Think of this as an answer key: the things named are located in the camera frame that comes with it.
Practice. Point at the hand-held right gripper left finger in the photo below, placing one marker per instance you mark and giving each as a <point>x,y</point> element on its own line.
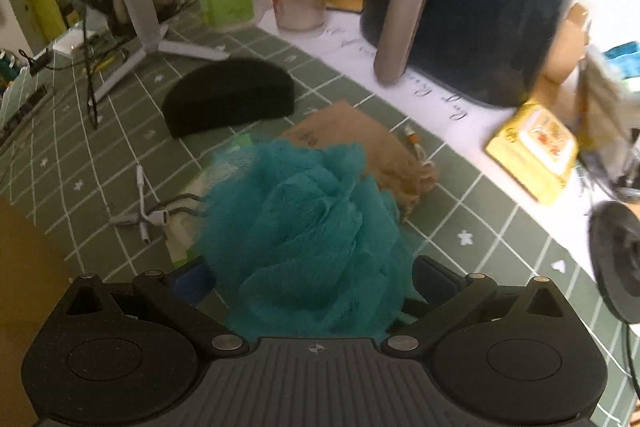
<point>192,281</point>

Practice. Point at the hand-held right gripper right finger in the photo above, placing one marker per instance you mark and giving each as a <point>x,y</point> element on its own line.
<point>431,278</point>

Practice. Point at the teal mesh bath loofah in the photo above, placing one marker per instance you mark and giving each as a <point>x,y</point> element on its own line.
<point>300,227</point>

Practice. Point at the brown cardboard box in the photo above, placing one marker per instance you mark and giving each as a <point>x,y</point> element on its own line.
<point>25,287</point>

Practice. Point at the black rectangular object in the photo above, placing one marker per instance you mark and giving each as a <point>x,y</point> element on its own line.
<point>230,102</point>

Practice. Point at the green wet wipes pack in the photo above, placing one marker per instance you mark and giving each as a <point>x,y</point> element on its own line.
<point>182,243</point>

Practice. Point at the green grid table mat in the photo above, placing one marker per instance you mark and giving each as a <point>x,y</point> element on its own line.
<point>100,147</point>

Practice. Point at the yellow box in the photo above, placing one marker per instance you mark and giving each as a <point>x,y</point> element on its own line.
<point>535,152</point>

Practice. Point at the brown paper pouch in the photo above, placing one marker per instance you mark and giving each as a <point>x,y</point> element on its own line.
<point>345,127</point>

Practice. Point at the black round pad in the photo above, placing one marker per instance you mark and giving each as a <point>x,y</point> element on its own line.
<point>617,252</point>

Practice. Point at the white paper sheet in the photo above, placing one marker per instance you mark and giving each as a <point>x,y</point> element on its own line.
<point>350,57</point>

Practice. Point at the white plastic bag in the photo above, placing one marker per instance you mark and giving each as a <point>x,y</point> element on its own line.
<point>602,97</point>

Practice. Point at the dark blue air fryer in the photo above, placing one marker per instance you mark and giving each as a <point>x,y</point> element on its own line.
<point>475,7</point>

